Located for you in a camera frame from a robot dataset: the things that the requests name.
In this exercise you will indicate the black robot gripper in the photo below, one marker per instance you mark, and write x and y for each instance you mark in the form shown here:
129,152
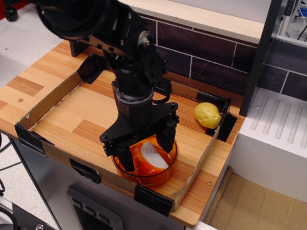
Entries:
137,121

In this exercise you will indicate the orange white toy sushi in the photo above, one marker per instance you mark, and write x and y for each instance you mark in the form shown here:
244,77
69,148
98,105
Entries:
147,160

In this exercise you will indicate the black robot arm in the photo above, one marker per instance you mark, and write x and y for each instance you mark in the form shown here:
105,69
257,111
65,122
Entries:
130,53

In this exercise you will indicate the transparent orange plastic pot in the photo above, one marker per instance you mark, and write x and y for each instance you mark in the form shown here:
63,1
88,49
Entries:
155,181

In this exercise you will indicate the cardboard fence with black tape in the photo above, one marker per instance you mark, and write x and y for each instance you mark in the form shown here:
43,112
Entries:
91,69

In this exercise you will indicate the yellow toy potato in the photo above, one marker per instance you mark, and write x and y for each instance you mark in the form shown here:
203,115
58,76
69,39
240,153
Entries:
208,115

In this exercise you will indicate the grey oven control panel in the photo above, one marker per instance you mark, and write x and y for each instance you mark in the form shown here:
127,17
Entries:
92,215

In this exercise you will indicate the white toy sink drainboard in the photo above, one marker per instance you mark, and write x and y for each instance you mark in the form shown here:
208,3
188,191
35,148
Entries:
271,147

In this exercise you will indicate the light wooden shelf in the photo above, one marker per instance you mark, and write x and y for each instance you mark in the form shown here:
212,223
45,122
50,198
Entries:
210,21

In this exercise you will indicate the black caster wheel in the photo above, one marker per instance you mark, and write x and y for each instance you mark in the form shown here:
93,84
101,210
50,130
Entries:
10,12

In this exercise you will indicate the dark grey vertical post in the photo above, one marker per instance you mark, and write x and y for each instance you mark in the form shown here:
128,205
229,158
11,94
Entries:
252,88

